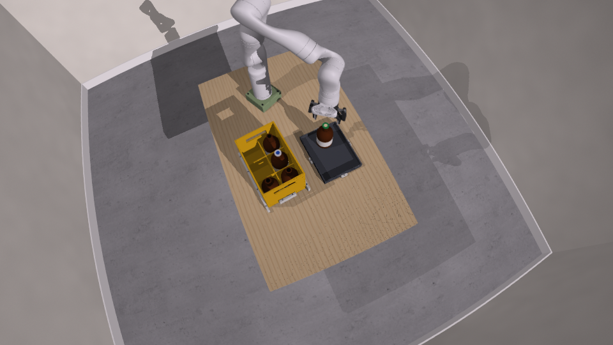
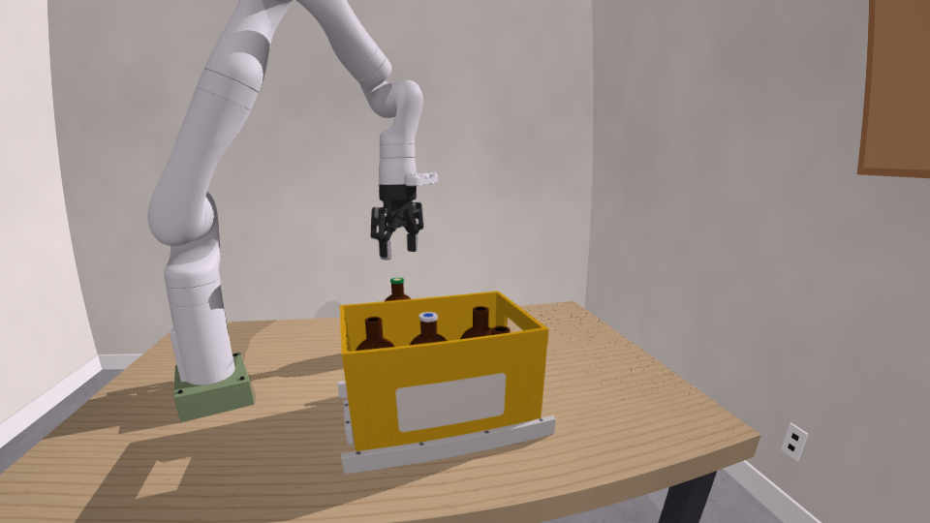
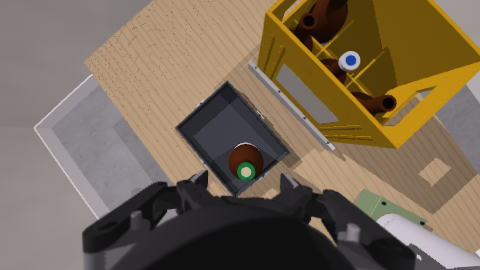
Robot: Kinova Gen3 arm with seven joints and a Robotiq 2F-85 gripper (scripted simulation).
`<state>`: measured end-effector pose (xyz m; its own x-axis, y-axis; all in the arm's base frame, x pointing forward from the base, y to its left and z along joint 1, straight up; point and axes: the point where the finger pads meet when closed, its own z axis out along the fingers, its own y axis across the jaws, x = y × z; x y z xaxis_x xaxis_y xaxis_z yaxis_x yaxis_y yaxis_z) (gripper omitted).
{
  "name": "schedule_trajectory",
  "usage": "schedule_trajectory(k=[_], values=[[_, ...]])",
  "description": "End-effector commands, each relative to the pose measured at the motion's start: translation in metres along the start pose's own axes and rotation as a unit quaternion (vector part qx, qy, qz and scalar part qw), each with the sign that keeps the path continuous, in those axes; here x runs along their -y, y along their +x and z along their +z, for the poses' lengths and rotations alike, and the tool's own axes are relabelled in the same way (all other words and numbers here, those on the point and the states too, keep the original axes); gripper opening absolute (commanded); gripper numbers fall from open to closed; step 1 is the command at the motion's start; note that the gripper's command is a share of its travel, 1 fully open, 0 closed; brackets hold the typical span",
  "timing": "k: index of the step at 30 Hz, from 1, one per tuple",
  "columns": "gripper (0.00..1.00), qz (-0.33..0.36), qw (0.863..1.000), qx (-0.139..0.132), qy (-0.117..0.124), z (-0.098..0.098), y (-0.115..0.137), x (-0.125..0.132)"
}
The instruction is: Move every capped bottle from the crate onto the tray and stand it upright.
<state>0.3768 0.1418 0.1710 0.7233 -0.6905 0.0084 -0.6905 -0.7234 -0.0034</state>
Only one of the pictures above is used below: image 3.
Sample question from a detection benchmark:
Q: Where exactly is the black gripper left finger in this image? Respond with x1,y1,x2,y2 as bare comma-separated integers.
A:
82,170,226,270

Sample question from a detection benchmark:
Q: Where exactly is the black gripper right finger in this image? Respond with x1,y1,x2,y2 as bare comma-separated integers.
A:
256,173,416,270

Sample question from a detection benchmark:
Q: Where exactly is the brown glass bottle with beige label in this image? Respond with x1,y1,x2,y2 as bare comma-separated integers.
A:
320,51,360,85

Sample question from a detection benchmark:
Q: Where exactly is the white flat bar with screws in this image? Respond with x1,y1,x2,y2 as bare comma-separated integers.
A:
248,61,335,150

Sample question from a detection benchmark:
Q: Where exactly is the brown glass bottle with white label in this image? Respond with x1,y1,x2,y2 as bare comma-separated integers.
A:
229,142,264,181

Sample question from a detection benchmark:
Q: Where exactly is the yellow crate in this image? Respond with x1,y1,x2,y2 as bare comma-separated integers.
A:
257,0,476,149

